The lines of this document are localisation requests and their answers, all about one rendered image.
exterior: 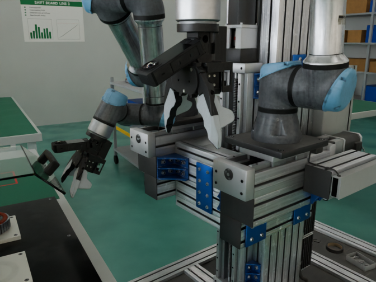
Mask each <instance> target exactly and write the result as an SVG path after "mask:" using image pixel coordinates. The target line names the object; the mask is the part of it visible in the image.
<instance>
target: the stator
mask: <svg viewBox="0 0 376 282"><path fill-rule="evenodd" d="M10 227H11V222H10V216H9V215H8V214H6V213H2V212H0V234H2V233H4V232H6V231H7V230H8V229H9V228H10Z"/></svg>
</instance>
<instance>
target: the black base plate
mask: <svg viewBox="0 0 376 282"><path fill-rule="evenodd" d="M0 212H2V213H6V214H8V215H9V216H13V215H15V216H16V220H17V224H18V228H19V231H20V235H21V239H19V240H16V241H12V242H7V243H3V244H0V257H2V256H7V255H11V254H14V253H18V252H22V251H25V254H26V257H27V262H28V264H29V268H30V272H31V276H32V280H33V282H102V280H101V279H100V277H99V275H98V273H97V271H96V269H95V268H94V266H93V264H92V262H91V260H90V259H89V257H88V255H87V254H86V252H85V250H84V248H83V246H82V244H81V243H80V241H79V239H78V237H77V235H76V234H75V232H74V230H73V228H72V226H71V224H70V223H69V221H68V219H67V217H66V216H65V214H64V212H63V210H62V208H61V207H60V205H59V203H58V201H57V199H56V198H55V196H53V197H49V198H43V199H38V200H32V201H27V202H23V203H17V204H12V205H6V206H0Z"/></svg>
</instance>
